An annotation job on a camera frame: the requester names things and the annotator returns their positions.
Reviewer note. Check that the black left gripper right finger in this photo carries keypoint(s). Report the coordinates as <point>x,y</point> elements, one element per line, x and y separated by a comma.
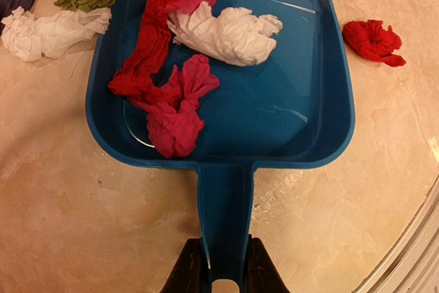
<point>262,275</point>

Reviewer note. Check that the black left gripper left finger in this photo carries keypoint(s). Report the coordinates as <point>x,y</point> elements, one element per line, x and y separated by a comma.
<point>189,274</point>

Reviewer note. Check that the blue dustpan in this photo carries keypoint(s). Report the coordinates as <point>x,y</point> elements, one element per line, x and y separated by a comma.
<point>293,111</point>

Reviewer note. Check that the white crumpled paper scrap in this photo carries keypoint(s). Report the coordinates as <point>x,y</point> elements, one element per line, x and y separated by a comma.
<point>236,37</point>

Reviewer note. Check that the small red paper ball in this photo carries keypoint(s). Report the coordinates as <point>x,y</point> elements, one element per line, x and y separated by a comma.
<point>373,42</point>

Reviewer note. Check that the red paper scrap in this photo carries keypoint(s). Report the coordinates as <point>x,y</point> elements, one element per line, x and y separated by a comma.
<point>134,80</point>

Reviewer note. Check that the long white paper scrap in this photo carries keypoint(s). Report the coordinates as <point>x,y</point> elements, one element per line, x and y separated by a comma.
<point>30,39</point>

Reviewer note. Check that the aluminium front rail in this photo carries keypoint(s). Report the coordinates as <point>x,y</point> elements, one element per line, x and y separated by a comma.
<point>411,265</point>

